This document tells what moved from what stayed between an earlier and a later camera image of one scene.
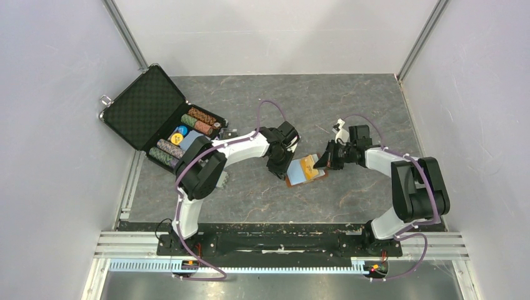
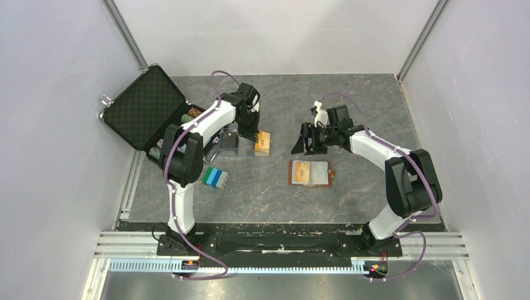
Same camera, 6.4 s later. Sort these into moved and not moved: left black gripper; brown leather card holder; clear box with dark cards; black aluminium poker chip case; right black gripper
Moved: brown leather card holder; right black gripper; left black gripper
Not moved: clear box with dark cards; black aluminium poker chip case
